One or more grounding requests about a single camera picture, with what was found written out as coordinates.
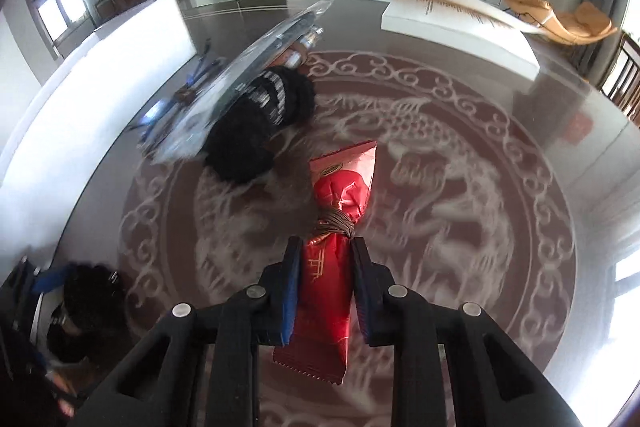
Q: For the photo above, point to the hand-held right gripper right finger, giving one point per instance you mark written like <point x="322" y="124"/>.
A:
<point x="361" y="287"/>

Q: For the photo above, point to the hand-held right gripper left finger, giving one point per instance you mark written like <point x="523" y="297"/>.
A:
<point x="291" y="297"/>

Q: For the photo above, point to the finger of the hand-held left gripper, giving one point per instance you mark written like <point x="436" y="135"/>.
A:
<point x="47" y="281"/>

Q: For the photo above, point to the red snack packets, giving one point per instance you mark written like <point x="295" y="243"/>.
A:
<point x="325" y="307"/>

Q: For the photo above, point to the black knitted gloves white print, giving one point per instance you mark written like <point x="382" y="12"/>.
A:
<point x="250" y="142"/>

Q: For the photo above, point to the clear plastic blister package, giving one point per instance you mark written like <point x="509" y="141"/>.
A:
<point x="215" y="107"/>

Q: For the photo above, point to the large white cardboard box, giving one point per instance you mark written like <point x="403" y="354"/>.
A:
<point x="100" y="72"/>

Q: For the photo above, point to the person's left hand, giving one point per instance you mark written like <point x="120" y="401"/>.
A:
<point x="64" y="402"/>

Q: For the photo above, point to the flat white cardboard box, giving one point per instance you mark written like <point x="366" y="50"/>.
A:
<point x="450" y="32"/>

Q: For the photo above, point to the dark wooden slatted chair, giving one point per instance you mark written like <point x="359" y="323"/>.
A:
<point x="625" y="82"/>

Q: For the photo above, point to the orange lounge chair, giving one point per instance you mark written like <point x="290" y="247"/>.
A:
<point x="575" y="24"/>

